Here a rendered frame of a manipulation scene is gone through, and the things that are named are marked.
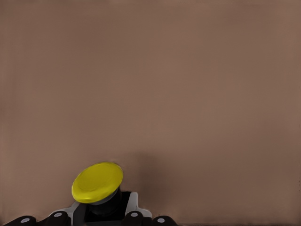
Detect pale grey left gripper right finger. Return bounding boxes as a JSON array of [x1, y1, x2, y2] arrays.
[[121, 191, 153, 224]]

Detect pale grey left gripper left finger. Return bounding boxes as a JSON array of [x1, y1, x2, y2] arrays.
[[48, 201, 87, 225]]

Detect black bottle with yellow cap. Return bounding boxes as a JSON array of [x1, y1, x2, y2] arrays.
[[71, 161, 124, 216]]

